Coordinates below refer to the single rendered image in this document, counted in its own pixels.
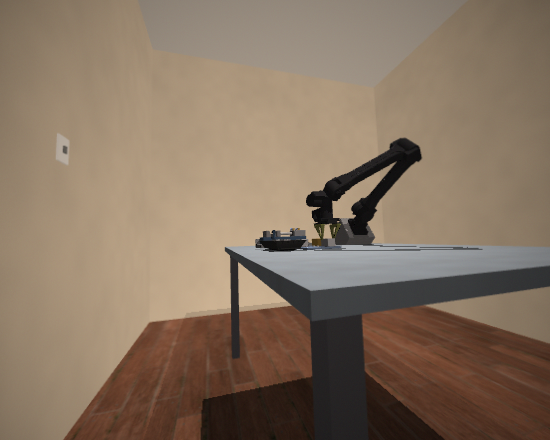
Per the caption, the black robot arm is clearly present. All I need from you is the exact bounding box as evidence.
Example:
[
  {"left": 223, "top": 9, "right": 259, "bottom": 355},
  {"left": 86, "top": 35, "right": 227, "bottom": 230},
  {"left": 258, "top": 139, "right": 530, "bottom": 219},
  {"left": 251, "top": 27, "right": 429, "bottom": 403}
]
[{"left": 306, "top": 138, "right": 422, "bottom": 235}]

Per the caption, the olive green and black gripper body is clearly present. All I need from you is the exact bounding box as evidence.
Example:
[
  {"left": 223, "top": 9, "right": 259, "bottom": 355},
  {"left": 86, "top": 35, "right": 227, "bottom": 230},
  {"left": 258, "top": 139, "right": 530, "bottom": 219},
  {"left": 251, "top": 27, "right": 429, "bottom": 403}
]
[{"left": 314, "top": 207, "right": 341, "bottom": 225}]

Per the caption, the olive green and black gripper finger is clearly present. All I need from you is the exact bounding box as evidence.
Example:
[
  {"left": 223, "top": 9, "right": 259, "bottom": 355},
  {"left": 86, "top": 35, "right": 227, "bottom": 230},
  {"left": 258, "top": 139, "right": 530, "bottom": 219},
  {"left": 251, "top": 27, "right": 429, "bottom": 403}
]
[
  {"left": 314, "top": 224, "right": 325, "bottom": 240},
  {"left": 329, "top": 224, "right": 341, "bottom": 238}
]

